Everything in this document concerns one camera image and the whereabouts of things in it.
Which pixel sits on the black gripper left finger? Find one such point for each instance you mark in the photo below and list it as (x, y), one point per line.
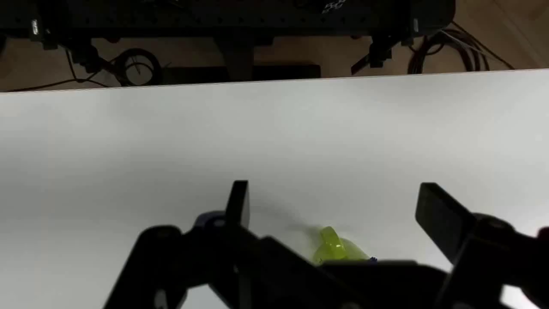
(172, 262)

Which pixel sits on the black clamp bracket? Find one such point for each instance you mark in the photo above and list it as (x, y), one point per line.
(378, 51)

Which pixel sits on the lime green printed mug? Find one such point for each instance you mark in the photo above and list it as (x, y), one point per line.
(333, 248)

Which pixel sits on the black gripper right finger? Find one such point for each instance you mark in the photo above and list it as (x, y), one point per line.
(486, 257)

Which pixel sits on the black flat base bar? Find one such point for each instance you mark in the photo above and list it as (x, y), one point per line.
(275, 72)

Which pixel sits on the black bench support post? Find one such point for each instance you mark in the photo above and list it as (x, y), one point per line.
(236, 53)

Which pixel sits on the black perforated equipment bench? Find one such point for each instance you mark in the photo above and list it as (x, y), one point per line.
(200, 13)

